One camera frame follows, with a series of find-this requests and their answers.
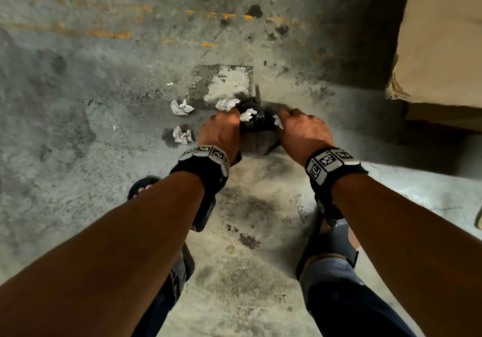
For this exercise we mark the person's left hand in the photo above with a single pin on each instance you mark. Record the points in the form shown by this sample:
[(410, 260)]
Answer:
[(220, 131)]

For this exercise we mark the person's right hand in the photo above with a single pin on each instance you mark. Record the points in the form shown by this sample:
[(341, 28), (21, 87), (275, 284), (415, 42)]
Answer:
[(303, 137)]

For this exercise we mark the person's left fingers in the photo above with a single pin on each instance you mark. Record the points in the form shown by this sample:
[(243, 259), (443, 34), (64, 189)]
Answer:
[(229, 113)]

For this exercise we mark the person's right fingers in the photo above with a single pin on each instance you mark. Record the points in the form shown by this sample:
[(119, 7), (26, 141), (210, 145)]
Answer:
[(297, 112)]

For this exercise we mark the white tissue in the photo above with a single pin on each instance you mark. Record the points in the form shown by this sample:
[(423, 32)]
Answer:
[(278, 121), (247, 114), (182, 136), (180, 108), (227, 103)]

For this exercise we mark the black metal part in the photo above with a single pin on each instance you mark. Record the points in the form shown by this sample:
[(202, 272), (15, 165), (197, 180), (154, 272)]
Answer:
[(260, 122)]

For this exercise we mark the person's right forearm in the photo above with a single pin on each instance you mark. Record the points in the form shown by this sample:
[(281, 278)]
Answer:
[(410, 250)]

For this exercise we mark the person's left forearm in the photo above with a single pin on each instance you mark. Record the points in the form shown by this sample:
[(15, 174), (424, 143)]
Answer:
[(113, 257)]

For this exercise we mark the black right wrist band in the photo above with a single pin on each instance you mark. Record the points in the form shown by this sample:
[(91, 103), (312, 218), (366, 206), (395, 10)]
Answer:
[(327, 171)]

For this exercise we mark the black wrist band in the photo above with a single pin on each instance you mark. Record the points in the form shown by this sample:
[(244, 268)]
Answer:
[(205, 175), (327, 171)]

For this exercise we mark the black left wrist band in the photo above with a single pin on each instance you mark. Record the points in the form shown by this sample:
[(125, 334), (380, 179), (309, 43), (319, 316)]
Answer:
[(205, 175)]

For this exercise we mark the black left sandal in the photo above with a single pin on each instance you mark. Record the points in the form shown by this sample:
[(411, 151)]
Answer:
[(143, 184)]

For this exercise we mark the black sandal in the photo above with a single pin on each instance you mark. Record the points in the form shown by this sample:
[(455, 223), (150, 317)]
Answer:
[(143, 184), (335, 240)]

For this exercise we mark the black right sandal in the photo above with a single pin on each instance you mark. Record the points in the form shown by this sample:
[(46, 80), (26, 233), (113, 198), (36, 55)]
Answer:
[(335, 240)]

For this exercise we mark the brown cardboard box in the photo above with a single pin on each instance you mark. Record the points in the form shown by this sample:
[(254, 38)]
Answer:
[(440, 39)]

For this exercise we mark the person's right jeans leg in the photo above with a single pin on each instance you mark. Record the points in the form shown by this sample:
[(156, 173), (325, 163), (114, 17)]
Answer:
[(346, 303)]

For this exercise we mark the person's jeans leg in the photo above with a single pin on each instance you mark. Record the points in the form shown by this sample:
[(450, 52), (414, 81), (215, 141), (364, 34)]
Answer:
[(346, 303), (162, 303)]

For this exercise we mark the person's left jeans leg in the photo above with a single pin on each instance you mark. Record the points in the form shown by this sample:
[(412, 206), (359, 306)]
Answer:
[(162, 303)]

